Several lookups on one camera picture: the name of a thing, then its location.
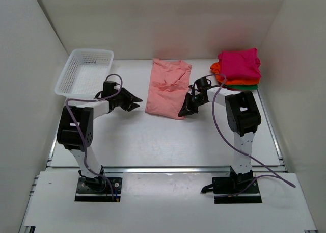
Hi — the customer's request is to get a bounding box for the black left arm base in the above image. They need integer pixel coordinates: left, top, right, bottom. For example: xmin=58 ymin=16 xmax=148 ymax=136
xmin=74 ymin=170 xmax=123 ymax=203

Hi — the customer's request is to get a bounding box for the magenta folded t-shirt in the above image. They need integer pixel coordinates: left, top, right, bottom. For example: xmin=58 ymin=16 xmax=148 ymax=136
xmin=218 ymin=48 xmax=261 ymax=79

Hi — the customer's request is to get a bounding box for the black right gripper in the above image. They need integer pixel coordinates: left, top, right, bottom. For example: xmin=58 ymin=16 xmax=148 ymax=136
xmin=179 ymin=93 xmax=207 ymax=117

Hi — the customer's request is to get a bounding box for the salmon pink t-shirt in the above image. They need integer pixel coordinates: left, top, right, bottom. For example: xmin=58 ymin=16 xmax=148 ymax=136
xmin=145 ymin=58 xmax=192 ymax=120

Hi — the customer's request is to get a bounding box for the white plastic basket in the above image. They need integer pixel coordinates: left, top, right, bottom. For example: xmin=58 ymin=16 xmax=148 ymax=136
xmin=55 ymin=48 xmax=114 ymax=99

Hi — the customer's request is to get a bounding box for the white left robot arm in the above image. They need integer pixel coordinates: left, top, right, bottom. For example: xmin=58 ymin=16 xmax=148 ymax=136
xmin=57 ymin=81 xmax=142 ymax=191

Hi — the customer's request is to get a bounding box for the orange folded t-shirt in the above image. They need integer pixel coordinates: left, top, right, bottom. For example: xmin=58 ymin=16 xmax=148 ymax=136
xmin=210 ymin=61 xmax=261 ymax=86

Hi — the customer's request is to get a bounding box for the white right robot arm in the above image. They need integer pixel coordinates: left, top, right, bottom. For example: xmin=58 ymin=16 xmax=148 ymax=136
xmin=178 ymin=77 xmax=261 ymax=193

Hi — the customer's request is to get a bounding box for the green folded t-shirt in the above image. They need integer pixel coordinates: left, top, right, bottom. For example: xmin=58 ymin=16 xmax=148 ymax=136
xmin=224 ymin=85 xmax=258 ymax=91

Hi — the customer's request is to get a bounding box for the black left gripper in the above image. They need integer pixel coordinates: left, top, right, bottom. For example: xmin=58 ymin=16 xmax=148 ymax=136
xmin=114 ymin=87 xmax=143 ymax=112

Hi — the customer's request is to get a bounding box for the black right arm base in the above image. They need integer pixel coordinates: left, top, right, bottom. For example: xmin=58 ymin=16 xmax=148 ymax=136
xmin=201 ymin=168 xmax=262 ymax=204

